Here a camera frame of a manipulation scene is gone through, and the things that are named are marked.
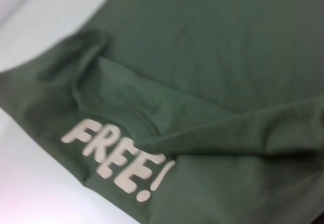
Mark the dark green shirt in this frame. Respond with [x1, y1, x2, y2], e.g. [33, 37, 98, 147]
[0, 0, 324, 224]

